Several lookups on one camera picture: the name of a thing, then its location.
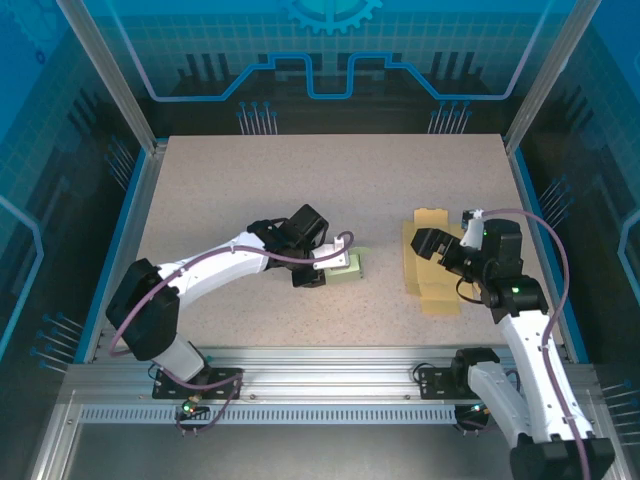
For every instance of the green paper box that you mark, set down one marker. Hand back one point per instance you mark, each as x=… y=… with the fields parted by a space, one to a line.
x=347 y=275

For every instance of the yellow paper box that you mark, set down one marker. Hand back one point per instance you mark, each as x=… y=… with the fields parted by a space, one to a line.
x=422 y=280

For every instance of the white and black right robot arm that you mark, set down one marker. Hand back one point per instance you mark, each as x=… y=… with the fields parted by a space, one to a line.
x=530 y=350

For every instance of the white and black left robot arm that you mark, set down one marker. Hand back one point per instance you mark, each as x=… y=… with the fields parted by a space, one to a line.
x=210 y=270

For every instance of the blue side trim strip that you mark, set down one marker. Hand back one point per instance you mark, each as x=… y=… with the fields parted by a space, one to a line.
x=127 y=220
x=537 y=225

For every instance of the small connector with green light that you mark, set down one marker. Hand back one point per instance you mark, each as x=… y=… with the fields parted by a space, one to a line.
x=475 y=410
x=189 y=407

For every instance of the aluminium mounting rail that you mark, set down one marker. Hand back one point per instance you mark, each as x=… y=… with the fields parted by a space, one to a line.
x=325 y=370

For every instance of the aluminium frame post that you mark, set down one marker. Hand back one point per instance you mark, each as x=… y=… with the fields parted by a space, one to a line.
x=115 y=75
x=545 y=75

